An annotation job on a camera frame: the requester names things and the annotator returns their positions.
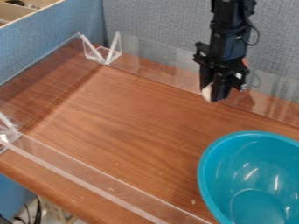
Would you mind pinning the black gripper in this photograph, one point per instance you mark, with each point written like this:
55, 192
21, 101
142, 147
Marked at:
233, 78

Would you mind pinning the white brown toy mushroom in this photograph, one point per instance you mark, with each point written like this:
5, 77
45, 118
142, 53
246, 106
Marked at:
206, 93

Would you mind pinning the black blue robot arm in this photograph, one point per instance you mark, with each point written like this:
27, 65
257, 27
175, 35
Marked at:
231, 29

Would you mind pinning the blue plastic bowl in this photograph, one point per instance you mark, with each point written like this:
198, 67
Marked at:
249, 178

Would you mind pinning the clear acrylic back barrier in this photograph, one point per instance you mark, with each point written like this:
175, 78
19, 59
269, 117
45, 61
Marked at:
272, 95

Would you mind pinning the clear acrylic barrier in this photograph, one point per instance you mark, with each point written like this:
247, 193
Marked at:
111, 188
35, 92
272, 95

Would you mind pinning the clear acrylic front barrier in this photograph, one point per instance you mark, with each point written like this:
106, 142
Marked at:
111, 188

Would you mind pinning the clear acrylic left barrier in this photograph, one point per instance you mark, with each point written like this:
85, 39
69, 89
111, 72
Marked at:
35, 92

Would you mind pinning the wooden shelf box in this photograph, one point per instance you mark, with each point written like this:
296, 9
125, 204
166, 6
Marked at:
15, 10

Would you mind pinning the clear acrylic corner bracket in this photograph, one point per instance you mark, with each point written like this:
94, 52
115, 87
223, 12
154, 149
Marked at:
101, 54

